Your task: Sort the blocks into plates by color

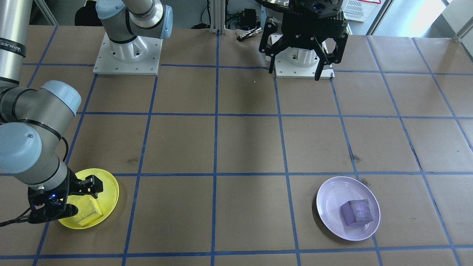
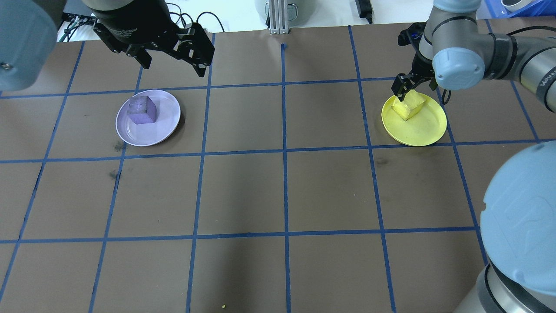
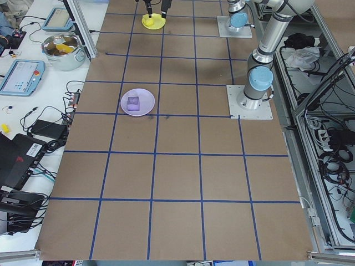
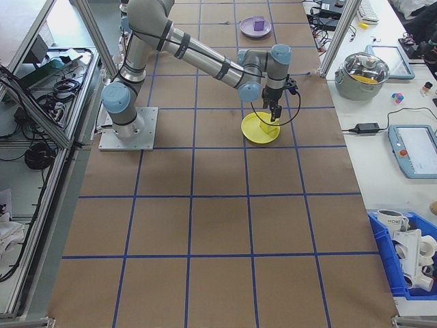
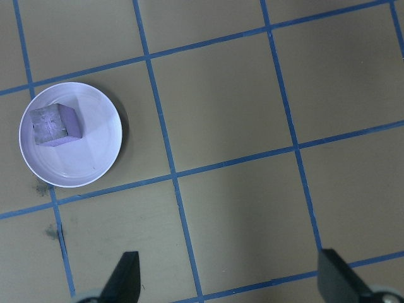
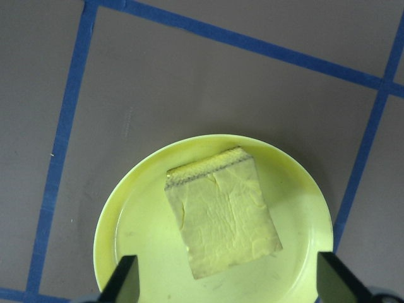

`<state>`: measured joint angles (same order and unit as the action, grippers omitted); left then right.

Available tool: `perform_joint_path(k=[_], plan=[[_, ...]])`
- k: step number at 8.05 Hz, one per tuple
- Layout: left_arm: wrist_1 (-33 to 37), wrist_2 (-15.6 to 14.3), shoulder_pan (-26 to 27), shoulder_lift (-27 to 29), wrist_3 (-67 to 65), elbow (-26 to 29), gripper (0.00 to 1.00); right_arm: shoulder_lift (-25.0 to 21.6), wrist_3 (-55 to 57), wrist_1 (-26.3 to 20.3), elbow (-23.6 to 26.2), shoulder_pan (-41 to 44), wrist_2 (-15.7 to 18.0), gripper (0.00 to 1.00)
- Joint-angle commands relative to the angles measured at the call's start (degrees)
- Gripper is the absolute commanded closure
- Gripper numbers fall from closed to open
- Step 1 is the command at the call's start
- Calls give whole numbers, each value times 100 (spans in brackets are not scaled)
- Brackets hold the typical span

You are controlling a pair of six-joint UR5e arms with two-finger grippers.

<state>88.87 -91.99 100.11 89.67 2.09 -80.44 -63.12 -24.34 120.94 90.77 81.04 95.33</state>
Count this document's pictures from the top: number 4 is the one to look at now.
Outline white cable bundle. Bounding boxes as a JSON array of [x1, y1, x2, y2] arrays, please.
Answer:
[[47, 100, 69, 124]]

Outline white mug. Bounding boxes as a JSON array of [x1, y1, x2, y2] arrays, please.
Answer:
[[376, 208, 410, 234]]

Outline blue-grey teach pendant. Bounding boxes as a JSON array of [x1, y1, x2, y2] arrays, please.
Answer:
[[387, 124, 437, 180], [365, 44, 416, 81]]

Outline small red connectors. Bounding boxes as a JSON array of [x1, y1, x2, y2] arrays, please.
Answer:
[[313, 29, 331, 53]]

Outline white plastic pipe fitting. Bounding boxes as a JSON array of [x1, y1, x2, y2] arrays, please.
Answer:
[[391, 228, 437, 291]]

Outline aluminium extrusion post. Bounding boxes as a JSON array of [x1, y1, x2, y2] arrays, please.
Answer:
[[317, 0, 363, 80]]

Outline purple plastic plate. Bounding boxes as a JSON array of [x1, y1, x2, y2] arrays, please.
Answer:
[[238, 15, 273, 39]]

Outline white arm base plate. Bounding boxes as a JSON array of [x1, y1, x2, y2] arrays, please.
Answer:
[[98, 107, 160, 152]]

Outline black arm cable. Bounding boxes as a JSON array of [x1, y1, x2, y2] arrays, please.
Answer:
[[251, 92, 302, 128]]

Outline black device with white label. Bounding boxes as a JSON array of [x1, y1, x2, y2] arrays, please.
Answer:
[[317, 0, 346, 17]]

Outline black adapter cable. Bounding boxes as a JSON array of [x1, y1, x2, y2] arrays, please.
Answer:
[[341, 107, 437, 134]]

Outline small black box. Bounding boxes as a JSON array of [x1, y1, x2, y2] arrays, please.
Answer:
[[13, 107, 30, 124]]

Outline white keyboard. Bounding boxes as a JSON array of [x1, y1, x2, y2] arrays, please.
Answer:
[[356, 0, 380, 25]]

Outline grey pot with glass lid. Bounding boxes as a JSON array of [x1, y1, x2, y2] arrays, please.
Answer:
[[334, 51, 391, 101]]

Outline black cable bundle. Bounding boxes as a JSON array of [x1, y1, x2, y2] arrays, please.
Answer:
[[51, 77, 83, 102]]

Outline black power adapter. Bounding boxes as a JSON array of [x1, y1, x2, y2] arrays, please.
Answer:
[[354, 122, 381, 135]]

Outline blue plastic bin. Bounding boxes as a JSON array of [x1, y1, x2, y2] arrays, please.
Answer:
[[367, 210, 437, 301]]

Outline yellow plastic plate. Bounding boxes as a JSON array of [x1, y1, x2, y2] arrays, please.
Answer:
[[240, 111, 281, 146]]

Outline white cloth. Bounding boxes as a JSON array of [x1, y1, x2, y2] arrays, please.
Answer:
[[0, 189, 27, 262]]

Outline black cable coil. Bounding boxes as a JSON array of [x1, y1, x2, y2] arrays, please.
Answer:
[[24, 142, 56, 171]]

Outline grey box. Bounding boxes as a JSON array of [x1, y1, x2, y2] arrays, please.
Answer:
[[23, 35, 51, 64]]

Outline V-shaped metal bar frame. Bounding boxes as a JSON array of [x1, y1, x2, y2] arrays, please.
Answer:
[[0, 0, 119, 322]]

